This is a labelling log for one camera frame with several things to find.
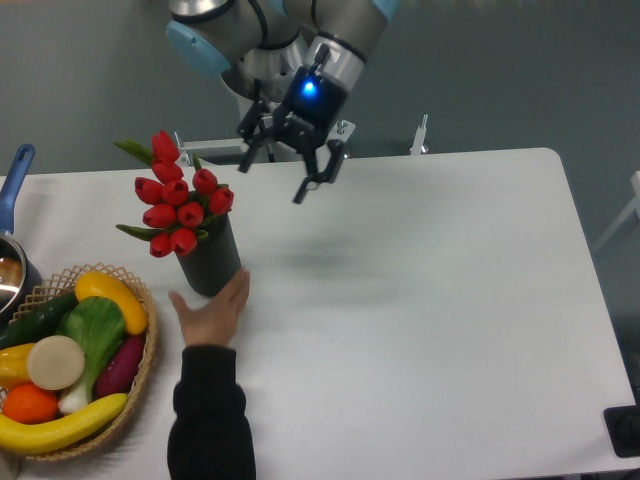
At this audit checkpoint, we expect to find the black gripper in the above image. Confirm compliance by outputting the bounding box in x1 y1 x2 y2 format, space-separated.
235 66 350 205

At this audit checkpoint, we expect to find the red tulip bouquet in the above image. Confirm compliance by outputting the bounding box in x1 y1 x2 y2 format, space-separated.
114 130 235 258

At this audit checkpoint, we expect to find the black sleeved forearm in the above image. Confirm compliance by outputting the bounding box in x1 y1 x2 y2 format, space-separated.
167 345 257 479

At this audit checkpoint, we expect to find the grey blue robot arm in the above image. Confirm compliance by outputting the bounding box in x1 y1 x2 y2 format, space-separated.
166 1 398 204

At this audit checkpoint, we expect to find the dark grey ribbed vase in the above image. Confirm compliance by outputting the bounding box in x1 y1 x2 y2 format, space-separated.
177 214 241 297

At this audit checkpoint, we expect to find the person's hand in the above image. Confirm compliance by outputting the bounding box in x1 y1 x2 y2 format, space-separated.
168 268 250 348

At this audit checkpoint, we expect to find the yellow squash upper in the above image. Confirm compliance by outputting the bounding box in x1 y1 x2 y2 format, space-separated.
74 271 148 336

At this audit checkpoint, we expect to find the green bok choy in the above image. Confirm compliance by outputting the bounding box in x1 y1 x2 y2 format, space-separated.
56 296 125 415

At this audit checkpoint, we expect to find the woven wicker basket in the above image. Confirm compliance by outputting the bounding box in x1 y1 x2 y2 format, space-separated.
9 263 159 462

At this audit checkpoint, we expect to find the purple sweet potato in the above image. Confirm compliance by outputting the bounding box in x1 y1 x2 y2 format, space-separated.
94 336 145 399

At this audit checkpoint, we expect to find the green cucumber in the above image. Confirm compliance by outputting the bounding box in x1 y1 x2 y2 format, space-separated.
1 292 78 349

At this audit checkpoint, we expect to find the beige round disc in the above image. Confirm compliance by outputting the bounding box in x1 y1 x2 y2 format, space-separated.
26 335 85 391

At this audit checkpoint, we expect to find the yellow bell pepper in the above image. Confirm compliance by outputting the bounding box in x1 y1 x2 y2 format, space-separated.
0 343 35 390

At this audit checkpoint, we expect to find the white furniture piece right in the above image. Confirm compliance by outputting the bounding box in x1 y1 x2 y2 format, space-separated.
592 171 640 253

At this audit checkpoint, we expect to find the orange fruit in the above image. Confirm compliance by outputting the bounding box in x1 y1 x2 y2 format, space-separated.
2 383 58 424

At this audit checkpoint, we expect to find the yellow banana squash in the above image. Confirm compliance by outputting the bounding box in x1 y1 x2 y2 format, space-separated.
1 393 128 455

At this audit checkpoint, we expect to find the black box at edge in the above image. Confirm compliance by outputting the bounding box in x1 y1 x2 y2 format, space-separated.
603 405 639 458

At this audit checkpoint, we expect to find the white clamp post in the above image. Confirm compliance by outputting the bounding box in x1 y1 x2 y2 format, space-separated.
409 113 430 156

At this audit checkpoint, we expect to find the blue handled saucepan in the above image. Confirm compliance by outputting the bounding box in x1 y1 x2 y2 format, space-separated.
1 144 42 329

